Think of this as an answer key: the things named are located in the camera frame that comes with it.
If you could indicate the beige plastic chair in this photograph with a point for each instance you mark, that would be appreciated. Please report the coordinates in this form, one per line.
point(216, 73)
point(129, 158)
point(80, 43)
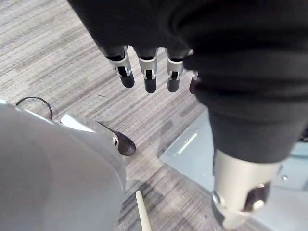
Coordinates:
point(144, 211)

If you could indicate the silver washing machine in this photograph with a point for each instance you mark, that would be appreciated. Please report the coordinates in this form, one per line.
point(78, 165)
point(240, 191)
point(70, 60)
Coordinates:
point(192, 154)

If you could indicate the robot's left hand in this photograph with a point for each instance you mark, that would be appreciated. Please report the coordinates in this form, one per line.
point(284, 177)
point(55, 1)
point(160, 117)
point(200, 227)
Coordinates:
point(216, 43)

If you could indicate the robot's dark left foot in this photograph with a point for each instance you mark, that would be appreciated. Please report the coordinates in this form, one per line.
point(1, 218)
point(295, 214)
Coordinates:
point(124, 143)

